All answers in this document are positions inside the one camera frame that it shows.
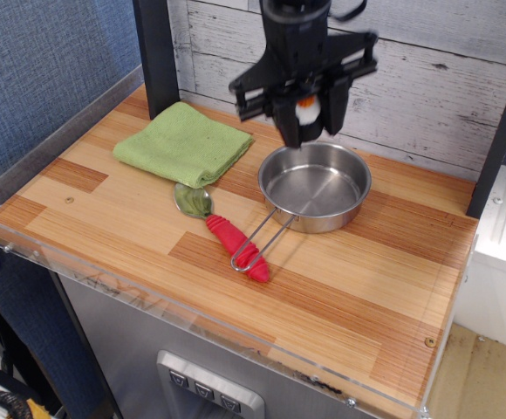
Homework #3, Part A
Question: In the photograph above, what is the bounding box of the clear acrylic guard rail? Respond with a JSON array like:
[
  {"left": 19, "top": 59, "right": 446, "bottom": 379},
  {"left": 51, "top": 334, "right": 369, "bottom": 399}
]
[{"left": 0, "top": 211, "right": 456, "bottom": 418}]

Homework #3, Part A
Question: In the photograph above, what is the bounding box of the stainless steel pot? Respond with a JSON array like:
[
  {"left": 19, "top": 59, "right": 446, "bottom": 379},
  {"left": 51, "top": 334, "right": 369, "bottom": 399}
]
[{"left": 230, "top": 141, "right": 372, "bottom": 272}]

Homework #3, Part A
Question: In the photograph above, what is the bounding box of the black left vertical post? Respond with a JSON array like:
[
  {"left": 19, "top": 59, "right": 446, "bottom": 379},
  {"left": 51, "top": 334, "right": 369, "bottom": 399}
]
[{"left": 133, "top": 0, "right": 180, "bottom": 120}]

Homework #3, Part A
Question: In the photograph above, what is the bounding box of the red handled metal spoon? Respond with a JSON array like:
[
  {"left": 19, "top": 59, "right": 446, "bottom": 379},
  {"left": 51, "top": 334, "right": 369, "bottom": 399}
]
[{"left": 174, "top": 183, "right": 270, "bottom": 283}]

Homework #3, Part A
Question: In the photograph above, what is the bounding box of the stainless steel cabinet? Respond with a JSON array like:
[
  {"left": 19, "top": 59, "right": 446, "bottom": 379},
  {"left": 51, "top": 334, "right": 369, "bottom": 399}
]
[{"left": 55, "top": 274, "right": 369, "bottom": 418}]

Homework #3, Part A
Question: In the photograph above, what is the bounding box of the black cable bundle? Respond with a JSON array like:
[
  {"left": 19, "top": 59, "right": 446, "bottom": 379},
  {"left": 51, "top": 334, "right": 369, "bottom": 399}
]
[{"left": 0, "top": 382, "right": 36, "bottom": 419}]

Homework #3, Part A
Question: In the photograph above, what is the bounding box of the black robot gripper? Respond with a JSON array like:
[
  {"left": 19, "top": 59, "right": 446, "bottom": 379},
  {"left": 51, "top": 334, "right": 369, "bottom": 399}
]
[{"left": 229, "top": 1, "right": 378, "bottom": 148}]

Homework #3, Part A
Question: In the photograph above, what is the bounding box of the green folded cloth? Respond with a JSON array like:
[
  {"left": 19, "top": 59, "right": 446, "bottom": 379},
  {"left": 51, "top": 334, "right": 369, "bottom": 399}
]
[{"left": 113, "top": 102, "right": 253, "bottom": 189}]

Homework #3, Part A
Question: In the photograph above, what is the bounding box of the silver button control panel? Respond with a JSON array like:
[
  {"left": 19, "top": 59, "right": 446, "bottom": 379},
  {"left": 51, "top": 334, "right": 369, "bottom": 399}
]
[{"left": 156, "top": 350, "right": 265, "bottom": 418}]

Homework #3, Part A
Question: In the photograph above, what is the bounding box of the white appliance at right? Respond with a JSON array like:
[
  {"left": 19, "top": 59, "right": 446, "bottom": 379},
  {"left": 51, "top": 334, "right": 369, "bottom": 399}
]
[{"left": 454, "top": 166, "right": 506, "bottom": 345}]

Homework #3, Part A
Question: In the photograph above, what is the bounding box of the toy sushi roll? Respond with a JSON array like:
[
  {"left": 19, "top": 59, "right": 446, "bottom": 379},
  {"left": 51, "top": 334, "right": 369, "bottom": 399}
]
[{"left": 295, "top": 95, "right": 324, "bottom": 142}]

